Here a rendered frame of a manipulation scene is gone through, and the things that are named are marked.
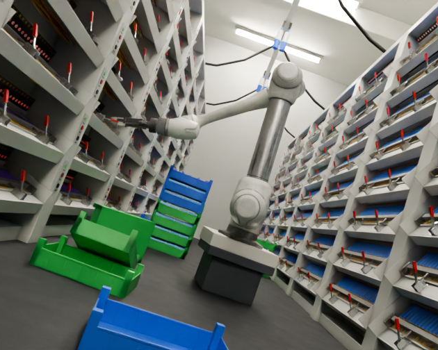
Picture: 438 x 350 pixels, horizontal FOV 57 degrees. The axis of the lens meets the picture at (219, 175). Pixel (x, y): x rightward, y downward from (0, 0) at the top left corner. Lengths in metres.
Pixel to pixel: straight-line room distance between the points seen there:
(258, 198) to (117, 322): 0.88
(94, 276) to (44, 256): 0.16
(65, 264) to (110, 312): 0.34
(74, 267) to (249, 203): 0.75
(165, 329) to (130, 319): 0.09
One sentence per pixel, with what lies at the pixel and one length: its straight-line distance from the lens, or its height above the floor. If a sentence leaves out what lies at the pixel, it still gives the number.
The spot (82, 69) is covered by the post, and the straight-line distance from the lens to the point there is 1.64.
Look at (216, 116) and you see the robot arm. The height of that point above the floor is 0.82.
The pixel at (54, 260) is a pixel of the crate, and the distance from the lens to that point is 1.30.
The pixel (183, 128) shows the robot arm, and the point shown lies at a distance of 2.01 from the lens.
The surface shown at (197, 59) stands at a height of 1.65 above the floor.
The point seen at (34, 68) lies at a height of 0.52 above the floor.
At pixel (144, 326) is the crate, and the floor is 0.02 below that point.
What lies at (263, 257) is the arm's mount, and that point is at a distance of 1.88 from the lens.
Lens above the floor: 0.30
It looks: 7 degrees up
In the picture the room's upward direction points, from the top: 20 degrees clockwise
